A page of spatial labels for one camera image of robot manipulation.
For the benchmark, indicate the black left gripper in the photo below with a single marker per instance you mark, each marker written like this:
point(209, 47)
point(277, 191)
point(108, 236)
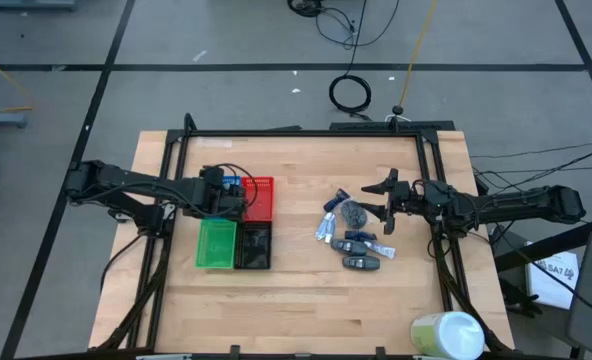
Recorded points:
point(221, 205)

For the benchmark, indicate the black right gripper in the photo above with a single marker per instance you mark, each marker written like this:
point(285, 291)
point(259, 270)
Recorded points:
point(410, 199)

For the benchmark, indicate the dark blue travel tube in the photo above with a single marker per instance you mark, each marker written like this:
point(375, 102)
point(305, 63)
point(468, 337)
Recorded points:
point(337, 200)
point(361, 235)

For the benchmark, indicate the white sachet tube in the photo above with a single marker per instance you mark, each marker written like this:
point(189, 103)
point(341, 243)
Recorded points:
point(381, 249)

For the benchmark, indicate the grey Dove deodorant roll-on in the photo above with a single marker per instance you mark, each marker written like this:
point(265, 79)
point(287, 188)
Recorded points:
point(348, 246)
point(361, 263)

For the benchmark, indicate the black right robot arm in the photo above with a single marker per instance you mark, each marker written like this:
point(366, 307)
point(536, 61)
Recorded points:
point(526, 202)

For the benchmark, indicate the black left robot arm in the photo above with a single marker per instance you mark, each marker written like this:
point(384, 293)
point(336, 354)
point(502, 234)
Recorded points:
point(126, 182)

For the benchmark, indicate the blue plastic basket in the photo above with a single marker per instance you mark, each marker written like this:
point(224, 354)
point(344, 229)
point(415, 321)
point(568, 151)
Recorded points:
point(232, 180)

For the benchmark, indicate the green plastic basket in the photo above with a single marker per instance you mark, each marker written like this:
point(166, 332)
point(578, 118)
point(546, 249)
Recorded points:
point(216, 245)

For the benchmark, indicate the red plastic basket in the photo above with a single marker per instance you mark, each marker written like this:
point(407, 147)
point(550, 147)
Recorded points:
point(262, 200)

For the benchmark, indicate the black plastic basket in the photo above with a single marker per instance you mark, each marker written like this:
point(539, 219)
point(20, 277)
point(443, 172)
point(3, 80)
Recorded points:
point(253, 247)

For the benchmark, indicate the clear tape label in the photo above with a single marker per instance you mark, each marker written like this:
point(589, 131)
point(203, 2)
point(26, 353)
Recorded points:
point(214, 142)

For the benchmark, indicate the black flat floor plate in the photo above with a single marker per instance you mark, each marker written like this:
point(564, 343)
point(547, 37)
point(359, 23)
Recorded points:
point(426, 125)

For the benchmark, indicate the black table clamp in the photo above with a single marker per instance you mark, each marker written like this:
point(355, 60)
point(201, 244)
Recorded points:
point(380, 353)
point(234, 352)

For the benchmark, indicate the green canister white lid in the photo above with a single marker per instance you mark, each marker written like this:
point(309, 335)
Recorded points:
point(448, 337)

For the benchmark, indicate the silver aluminium bar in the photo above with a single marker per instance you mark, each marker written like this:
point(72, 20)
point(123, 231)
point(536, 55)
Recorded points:
point(163, 357)

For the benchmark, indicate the white cardboard box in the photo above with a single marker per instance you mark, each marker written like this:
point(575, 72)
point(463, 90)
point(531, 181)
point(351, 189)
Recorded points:
point(551, 280)

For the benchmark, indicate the grey stand base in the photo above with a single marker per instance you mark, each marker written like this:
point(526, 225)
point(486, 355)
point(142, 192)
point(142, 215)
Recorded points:
point(1, 120)

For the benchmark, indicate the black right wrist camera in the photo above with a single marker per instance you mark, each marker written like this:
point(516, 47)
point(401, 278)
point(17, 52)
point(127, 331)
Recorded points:
point(437, 192)

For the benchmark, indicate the black frame corner brace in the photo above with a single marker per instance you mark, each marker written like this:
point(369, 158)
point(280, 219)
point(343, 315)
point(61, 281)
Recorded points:
point(190, 124)

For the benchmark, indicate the black aluminium rig frame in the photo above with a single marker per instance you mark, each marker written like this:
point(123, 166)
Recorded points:
point(301, 133)

